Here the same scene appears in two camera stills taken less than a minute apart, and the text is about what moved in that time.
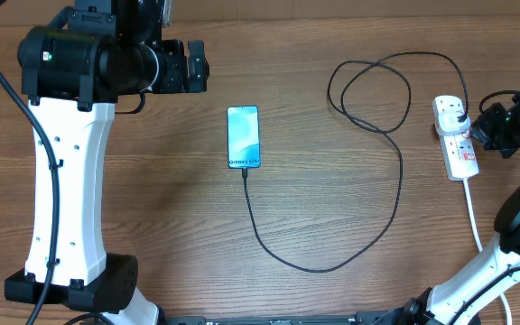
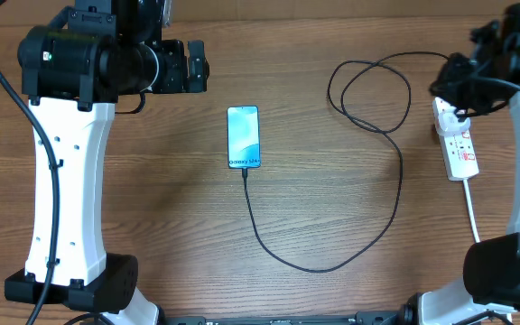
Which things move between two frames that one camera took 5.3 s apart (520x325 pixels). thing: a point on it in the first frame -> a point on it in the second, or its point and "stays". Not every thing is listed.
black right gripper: [482, 130] -> [441, 88]
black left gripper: [199, 69] stays
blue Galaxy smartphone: [243, 137] stays
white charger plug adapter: [448, 124] stays
